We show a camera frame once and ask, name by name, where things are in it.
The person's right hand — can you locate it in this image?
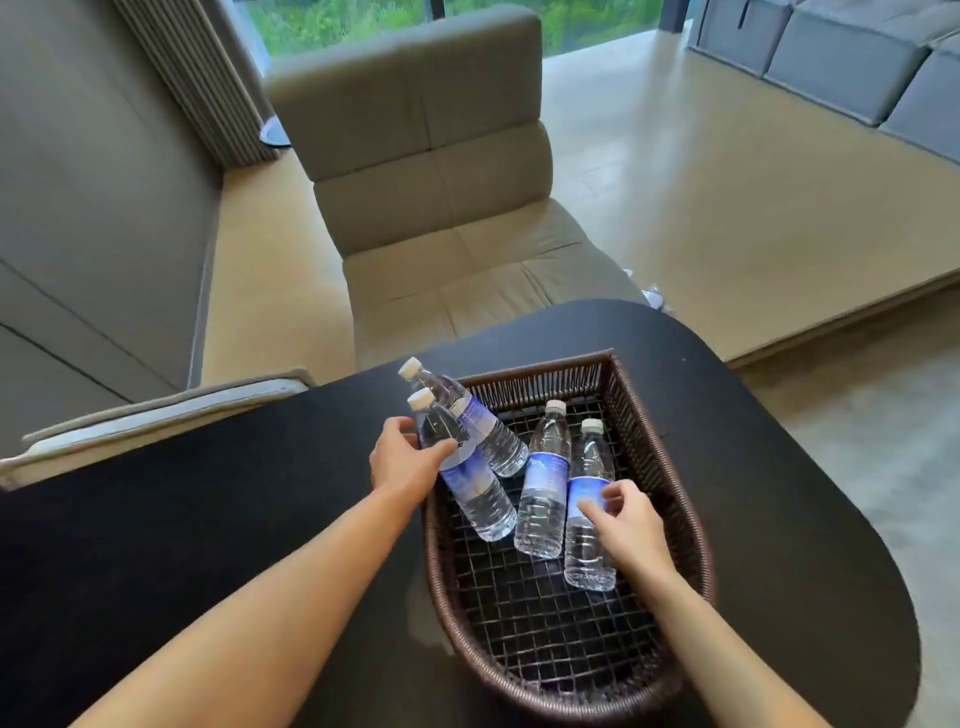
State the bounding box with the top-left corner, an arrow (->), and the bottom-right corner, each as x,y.
577,479 -> 680,594

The person's left hand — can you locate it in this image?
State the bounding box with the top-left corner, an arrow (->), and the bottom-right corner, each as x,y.
369,416 -> 459,519

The clear water bottle blue label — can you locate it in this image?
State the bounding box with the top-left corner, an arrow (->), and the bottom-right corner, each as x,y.
563,418 -> 618,593
513,399 -> 573,561
397,356 -> 530,479
407,387 -> 519,543

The brown wicker basket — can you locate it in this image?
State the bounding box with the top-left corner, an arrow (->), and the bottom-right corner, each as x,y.
421,348 -> 718,725

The person's left forearm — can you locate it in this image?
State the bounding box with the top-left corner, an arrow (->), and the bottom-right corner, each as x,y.
71,485 -> 429,728

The person's right forearm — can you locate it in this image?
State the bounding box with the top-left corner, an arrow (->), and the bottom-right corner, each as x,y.
641,558 -> 830,728

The beige cushion with grey piping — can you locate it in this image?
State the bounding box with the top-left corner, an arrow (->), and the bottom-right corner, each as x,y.
0,367 -> 316,493

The black table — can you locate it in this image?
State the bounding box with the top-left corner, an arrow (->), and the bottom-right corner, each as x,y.
0,298 -> 922,728

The beige cushioned lounge chair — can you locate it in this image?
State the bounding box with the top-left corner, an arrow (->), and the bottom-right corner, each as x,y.
266,3 -> 654,373

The grey pleated curtain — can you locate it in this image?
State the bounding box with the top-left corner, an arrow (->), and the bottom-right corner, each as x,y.
112,0 -> 283,170

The grey fabric sofa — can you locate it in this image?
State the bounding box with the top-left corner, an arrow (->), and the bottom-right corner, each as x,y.
686,0 -> 960,166

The black window frame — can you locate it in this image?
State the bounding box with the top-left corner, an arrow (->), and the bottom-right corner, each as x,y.
427,0 -> 691,35

